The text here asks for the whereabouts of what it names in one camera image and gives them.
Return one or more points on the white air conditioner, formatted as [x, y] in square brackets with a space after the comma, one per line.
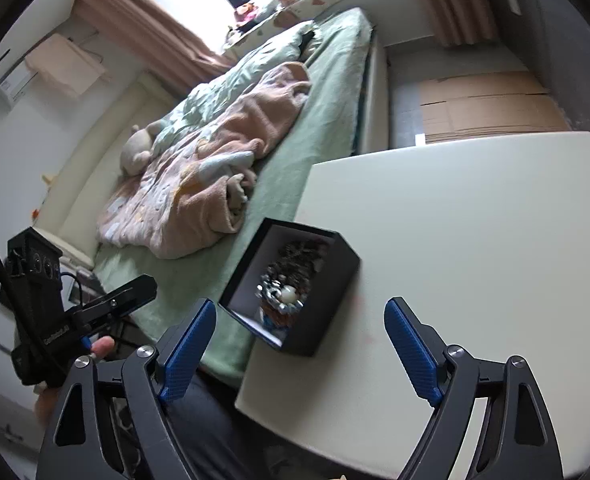
[17, 85]

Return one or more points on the white round bead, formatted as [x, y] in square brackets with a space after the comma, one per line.
[289, 294]

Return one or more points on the pink curtain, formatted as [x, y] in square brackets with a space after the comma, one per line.
[455, 0]
[140, 25]

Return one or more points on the black jewelry box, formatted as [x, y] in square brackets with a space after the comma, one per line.
[335, 300]

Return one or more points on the hanging pink cloth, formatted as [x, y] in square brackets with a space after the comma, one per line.
[65, 65]

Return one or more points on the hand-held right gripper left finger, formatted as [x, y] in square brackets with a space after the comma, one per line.
[185, 355]

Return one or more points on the green bed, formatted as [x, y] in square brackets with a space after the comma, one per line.
[325, 110]

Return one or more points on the white wall socket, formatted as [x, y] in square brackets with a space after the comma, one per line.
[513, 6]

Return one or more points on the flattened cardboard sheet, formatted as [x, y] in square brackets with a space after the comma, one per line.
[490, 110]

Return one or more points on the white bed frame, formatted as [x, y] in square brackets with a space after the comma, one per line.
[375, 100]

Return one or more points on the cream padded headboard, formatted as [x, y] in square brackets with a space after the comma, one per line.
[100, 160]

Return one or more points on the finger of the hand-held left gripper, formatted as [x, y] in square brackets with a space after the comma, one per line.
[120, 300]

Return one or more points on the beige plush toy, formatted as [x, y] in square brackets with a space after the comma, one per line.
[135, 152]

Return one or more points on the pink fleece blanket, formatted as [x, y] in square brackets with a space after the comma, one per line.
[215, 160]

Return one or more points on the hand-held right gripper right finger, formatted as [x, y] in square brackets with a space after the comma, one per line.
[415, 355]

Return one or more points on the person's dark trouser leg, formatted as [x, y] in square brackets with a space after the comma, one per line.
[215, 425]

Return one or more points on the green floral quilt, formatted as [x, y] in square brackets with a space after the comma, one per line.
[255, 65]

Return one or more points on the person's left hand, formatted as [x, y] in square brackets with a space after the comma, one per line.
[104, 347]

